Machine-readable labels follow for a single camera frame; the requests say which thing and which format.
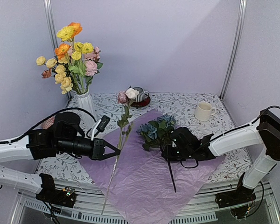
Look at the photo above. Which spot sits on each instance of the floral patterned table mat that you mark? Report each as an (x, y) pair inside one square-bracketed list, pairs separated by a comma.
[(182, 106)]

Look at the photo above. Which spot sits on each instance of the blue fabric flower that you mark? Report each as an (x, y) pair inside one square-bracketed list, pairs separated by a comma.
[(156, 134)]

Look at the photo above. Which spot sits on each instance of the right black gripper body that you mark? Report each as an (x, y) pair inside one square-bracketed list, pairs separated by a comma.
[(174, 157)]

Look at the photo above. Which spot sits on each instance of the left aluminium frame post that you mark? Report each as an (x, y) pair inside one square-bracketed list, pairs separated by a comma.
[(50, 23)]

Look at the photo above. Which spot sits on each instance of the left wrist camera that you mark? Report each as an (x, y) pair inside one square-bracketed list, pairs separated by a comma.
[(98, 127)]

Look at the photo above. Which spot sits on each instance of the aluminium frame post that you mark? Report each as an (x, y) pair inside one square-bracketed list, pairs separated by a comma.
[(50, 23), (235, 46)]

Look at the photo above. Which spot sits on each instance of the white ribbed vase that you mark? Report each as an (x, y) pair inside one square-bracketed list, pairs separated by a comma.
[(85, 102)]

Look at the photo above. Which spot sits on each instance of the mauve pink flower stem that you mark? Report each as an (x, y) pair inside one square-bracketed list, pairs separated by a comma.
[(126, 98)]

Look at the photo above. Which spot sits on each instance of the pink rose stem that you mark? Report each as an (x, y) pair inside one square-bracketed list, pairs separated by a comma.
[(93, 65)]

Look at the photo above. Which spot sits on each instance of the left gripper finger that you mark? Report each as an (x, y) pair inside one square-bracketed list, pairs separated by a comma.
[(110, 146), (110, 155)]

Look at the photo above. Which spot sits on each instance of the striped grey mug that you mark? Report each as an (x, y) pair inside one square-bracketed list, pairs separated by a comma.
[(143, 94)]

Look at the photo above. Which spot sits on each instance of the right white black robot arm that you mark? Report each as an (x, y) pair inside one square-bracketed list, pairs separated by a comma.
[(264, 130)]

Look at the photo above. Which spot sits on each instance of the cream white mug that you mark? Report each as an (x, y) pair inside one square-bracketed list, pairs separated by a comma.
[(204, 111)]

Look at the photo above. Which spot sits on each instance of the pale yellow rose stem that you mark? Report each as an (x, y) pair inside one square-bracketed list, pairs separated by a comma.
[(60, 72)]

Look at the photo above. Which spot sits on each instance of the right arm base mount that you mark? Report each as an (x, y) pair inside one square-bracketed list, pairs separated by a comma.
[(234, 197)]

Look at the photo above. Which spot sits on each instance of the pink patterned ball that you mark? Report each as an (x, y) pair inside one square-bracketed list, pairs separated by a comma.
[(48, 123)]

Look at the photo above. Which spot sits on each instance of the purple wrapping paper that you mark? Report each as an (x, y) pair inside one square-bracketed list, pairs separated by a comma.
[(142, 190)]

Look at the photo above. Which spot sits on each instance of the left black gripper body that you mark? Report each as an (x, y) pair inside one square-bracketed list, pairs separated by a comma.
[(96, 148)]

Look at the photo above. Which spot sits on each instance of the orange flower stem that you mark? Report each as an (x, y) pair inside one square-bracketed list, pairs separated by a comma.
[(72, 50)]

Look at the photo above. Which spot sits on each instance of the dusty red white flower stem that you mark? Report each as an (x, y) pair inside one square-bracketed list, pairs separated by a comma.
[(47, 73)]

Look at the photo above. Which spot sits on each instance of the aluminium front rail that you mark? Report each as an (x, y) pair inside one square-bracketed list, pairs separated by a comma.
[(202, 209)]

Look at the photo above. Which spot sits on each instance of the bright yellow flower stem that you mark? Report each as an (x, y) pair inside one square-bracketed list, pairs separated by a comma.
[(86, 48)]

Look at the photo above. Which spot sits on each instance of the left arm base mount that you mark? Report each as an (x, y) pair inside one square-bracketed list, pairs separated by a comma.
[(65, 197)]

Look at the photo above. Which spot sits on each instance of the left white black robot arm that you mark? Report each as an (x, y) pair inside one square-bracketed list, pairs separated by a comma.
[(64, 136)]

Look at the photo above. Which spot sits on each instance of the dark red coaster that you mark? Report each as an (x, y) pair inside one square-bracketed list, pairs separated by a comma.
[(141, 104)]

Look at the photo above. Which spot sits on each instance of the right aluminium frame post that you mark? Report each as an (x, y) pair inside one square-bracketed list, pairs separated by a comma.
[(235, 46)]

